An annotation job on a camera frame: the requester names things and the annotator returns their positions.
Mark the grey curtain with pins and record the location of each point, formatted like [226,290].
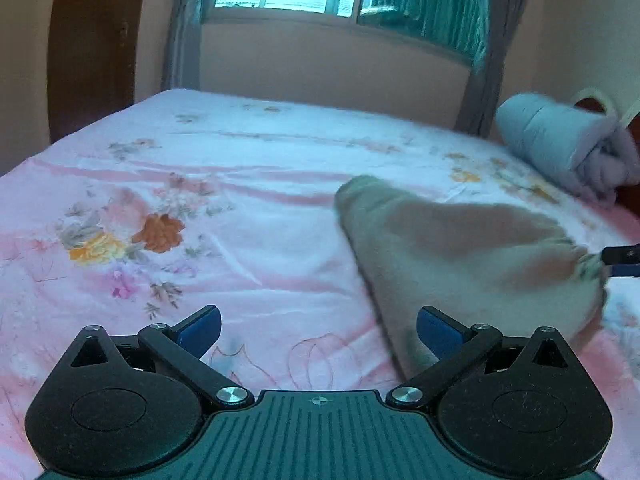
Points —
[492,35]
[185,25]

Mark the beige towel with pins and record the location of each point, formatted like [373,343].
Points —
[450,240]

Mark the rolled grey quilt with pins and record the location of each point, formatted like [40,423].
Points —
[550,140]

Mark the teal sheer curtain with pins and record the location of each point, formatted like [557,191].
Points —
[435,0]

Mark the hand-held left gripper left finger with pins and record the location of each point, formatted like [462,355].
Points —
[200,332]

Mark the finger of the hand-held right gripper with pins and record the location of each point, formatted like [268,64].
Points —
[627,271]
[622,254]

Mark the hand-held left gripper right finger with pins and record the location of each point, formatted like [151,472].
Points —
[440,332]

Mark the brown wooden door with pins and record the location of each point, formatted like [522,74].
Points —
[90,50]

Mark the bed with floral pink sheet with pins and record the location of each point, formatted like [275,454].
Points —
[225,160]

